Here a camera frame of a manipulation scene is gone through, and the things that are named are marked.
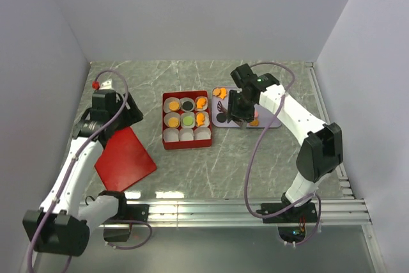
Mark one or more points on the aluminium rail frame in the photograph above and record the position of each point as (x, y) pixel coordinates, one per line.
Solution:
(219, 213)

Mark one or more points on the orange round cookie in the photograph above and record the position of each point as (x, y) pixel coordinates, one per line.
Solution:
(174, 106)
(173, 122)

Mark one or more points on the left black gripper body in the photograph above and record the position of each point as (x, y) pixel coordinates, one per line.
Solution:
(119, 105)

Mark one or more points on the green round cookie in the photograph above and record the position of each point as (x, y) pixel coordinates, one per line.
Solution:
(188, 121)

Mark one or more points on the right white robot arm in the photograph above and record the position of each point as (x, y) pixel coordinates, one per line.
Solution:
(321, 143)

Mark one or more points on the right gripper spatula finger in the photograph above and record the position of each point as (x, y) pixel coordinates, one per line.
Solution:
(241, 123)
(221, 108)

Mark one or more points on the orange flower cookie left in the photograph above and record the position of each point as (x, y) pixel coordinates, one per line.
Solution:
(217, 92)

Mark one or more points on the orange fish cookie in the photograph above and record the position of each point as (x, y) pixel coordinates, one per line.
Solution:
(200, 119)
(201, 103)
(222, 94)

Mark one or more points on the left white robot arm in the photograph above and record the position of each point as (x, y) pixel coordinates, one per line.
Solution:
(59, 226)

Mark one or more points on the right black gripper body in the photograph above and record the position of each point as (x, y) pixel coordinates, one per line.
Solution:
(239, 107)

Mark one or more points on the lavender plastic tray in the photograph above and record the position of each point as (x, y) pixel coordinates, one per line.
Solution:
(264, 115)

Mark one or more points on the red tin lid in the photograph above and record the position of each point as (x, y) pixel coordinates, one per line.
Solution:
(124, 161)

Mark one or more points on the red cookie tin box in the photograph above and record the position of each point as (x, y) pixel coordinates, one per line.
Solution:
(185, 137)

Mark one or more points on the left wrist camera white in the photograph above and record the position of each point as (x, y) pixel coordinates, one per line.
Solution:
(106, 85)

